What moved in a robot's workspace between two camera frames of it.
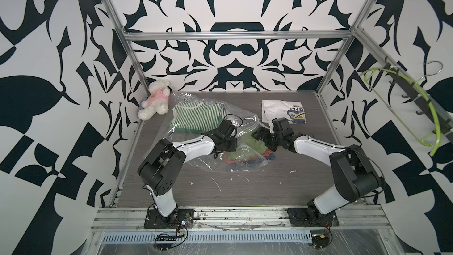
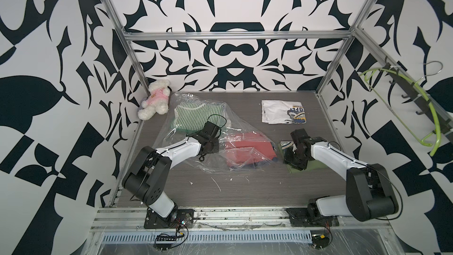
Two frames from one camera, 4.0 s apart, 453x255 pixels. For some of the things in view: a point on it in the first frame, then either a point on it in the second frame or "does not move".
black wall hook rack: [446, 124] does not move
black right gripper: [263, 137] to [286, 156]
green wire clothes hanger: [364, 74] does not move
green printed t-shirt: [249, 151] to [311, 164]
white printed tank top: [294, 111] does not move
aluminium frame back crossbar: [238, 35] does not move
